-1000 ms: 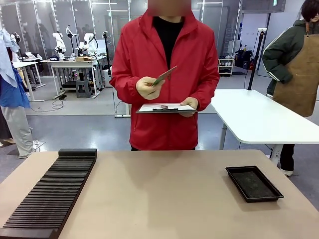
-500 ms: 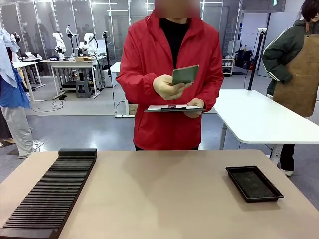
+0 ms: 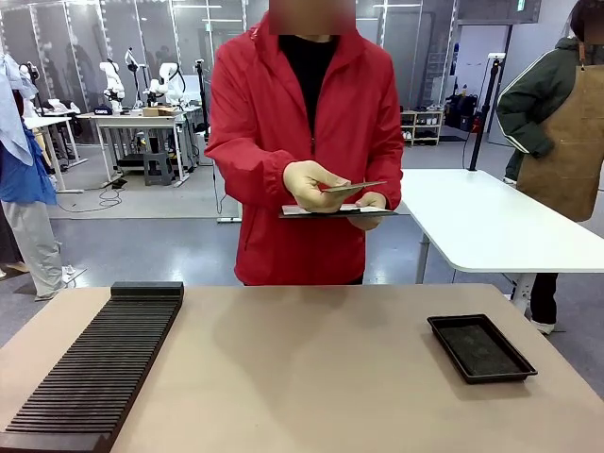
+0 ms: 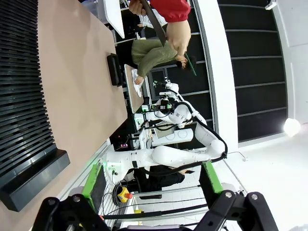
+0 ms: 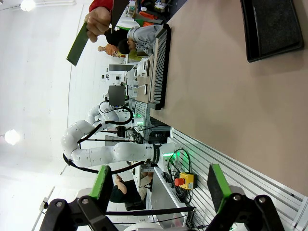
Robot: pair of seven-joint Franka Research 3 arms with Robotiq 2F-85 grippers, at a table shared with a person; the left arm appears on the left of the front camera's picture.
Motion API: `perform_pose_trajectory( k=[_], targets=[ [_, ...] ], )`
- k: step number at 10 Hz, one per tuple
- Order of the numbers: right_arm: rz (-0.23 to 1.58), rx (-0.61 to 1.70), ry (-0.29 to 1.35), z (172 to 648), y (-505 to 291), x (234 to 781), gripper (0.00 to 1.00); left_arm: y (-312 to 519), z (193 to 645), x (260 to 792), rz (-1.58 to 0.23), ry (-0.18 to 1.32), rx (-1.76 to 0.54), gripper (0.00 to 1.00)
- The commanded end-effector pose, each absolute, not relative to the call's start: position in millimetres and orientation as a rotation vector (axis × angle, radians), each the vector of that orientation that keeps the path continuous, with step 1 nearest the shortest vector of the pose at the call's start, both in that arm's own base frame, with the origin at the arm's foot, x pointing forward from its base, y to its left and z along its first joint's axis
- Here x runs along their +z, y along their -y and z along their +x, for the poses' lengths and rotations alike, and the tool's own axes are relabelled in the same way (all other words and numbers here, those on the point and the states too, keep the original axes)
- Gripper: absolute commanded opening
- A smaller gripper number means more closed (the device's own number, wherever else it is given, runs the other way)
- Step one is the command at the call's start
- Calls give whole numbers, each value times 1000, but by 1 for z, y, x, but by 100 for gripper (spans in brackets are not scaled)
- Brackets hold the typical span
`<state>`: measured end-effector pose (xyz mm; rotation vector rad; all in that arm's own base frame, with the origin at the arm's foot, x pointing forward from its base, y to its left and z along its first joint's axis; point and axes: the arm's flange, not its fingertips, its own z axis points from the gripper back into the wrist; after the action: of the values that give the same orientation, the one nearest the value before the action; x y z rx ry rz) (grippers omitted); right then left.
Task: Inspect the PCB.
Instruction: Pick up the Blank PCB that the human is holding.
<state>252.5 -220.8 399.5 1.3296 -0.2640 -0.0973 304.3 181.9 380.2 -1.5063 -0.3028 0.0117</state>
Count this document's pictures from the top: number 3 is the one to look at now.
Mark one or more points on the black slotted PCB rack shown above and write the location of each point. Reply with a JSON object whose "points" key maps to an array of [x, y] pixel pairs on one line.
{"points": [[94, 377]]}

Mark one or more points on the black pole with white top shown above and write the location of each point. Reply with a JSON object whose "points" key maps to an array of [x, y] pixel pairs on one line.
{"points": [[486, 104]]}

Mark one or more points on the small white robot arm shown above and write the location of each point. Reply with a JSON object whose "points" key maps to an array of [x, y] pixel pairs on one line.
{"points": [[112, 80]]}

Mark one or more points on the person's left hand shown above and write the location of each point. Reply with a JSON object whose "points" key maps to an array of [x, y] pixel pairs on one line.
{"points": [[373, 200]]}

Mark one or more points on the person's right hand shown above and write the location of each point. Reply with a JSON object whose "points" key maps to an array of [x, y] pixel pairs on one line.
{"points": [[307, 189]]}

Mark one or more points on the green PCB board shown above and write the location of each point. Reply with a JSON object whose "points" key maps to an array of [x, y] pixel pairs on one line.
{"points": [[354, 187]]}

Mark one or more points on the black step stool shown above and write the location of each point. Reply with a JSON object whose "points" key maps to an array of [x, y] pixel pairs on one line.
{"points": [[156, 165]]}

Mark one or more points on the flat cardboard box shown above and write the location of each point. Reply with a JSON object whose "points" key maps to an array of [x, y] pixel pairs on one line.
{"points": [[158, 112]]}

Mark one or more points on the black bags pile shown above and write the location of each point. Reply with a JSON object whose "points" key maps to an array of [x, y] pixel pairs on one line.
{"points": [[462, 111]]}

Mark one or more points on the person in blue clothes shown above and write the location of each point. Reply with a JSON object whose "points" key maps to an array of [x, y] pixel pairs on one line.
{"points": [[28, 189]]}

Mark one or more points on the wooden shoe rack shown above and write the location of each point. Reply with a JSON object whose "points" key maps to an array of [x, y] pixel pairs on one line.
{"points": [[422, 127]]}

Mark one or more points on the black foot pedal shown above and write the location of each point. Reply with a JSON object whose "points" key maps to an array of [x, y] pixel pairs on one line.
{"points": [[119, 183]]}

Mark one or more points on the large white table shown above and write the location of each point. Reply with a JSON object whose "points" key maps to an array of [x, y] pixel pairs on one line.
{"points": [[472, 222]]}

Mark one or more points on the narrow white desk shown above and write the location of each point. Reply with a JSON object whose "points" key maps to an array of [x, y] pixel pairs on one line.
{"points": [[47, 122]]}

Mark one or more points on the white desk with robots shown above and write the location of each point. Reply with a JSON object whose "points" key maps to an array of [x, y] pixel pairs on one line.
{"points": [[141, 118]]}

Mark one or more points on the black clipboard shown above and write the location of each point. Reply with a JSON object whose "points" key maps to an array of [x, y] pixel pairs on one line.
{"points": [[330, 214]]}

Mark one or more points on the right forearm red sleeve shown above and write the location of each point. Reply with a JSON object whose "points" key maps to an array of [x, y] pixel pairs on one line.
{"points": [[245, 170]]}

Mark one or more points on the black shallow tray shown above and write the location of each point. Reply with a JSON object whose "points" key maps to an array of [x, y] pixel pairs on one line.
{"points": [[479, 349]]}

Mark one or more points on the left forearm red sleeve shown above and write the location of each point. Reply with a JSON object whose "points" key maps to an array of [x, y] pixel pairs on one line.
{"points": [[392, 189]]}

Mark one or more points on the black tripod stand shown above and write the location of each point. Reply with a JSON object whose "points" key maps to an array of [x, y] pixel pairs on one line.
{"points": [[202, 94]]}

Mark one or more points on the person in red jacket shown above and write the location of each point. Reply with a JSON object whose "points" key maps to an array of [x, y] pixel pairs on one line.
{"points": [[264, 118]]}

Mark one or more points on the dark blue labelled box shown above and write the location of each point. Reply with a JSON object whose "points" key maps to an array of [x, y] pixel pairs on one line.
{"points": [[102, 112]]}

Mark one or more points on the person in brown apron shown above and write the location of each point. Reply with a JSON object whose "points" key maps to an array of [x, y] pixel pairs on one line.
{"points": [[566, 141]]}

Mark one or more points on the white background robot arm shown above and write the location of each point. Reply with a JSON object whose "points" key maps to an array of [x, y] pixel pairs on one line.
{"points": [[171, 85]]}

